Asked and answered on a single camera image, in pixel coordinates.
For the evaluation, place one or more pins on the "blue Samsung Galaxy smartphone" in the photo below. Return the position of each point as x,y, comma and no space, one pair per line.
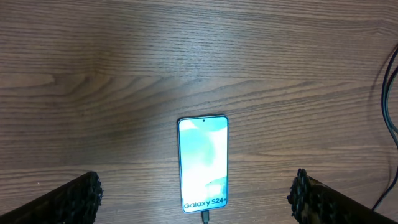
203,162

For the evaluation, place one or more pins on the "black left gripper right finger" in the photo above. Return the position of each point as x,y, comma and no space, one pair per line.
313,202

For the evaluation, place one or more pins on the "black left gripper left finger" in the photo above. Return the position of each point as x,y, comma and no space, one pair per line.
76,202

